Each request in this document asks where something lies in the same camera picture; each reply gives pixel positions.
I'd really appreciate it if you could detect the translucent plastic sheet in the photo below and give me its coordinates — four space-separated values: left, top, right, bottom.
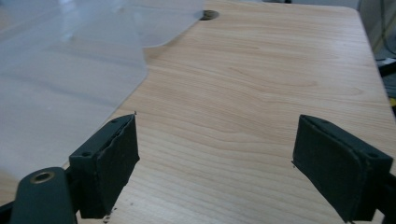
0 0 207 181

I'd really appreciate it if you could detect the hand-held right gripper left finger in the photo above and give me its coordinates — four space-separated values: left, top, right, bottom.
68 113 141 219

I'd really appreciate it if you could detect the round cable hole grommet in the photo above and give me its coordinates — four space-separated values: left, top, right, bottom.
199 9 220 21

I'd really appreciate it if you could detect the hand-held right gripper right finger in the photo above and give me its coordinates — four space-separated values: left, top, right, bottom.
290 114 394 223

